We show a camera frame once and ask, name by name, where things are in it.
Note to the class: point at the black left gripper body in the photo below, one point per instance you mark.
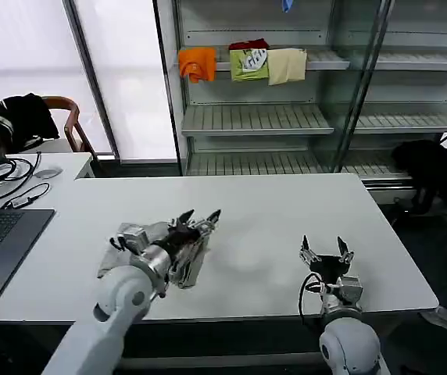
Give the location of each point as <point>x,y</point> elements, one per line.
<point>180,239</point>

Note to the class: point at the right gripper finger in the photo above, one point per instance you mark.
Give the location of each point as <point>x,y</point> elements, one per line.
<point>346,256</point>
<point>308,256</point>

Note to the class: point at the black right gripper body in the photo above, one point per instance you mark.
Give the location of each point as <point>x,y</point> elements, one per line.
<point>331,266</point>

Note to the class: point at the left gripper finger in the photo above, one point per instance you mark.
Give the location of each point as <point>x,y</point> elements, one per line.
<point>208,226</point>
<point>180,222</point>

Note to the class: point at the grey printed t-shirt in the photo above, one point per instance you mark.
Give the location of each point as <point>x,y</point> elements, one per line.
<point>192,270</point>

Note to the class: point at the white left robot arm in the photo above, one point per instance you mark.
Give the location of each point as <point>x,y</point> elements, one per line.
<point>110,312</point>

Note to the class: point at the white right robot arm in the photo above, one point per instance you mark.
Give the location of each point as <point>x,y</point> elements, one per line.
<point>348,343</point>

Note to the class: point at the grey metal shelf with clothes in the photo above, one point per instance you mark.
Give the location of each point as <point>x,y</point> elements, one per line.
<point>254,117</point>

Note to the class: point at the round silver disc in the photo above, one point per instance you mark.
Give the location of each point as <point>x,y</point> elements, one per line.
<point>48,172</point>

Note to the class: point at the brown wooden chair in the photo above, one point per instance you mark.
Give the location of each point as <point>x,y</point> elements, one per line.
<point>73,117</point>

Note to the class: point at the dark grey open laptop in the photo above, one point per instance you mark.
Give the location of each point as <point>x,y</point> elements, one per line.
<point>8,242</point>

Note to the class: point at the black jacket with pale stripes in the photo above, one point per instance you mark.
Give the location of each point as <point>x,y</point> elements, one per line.
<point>24,117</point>

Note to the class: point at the grey window frame post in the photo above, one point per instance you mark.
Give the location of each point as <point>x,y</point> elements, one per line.
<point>94,86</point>

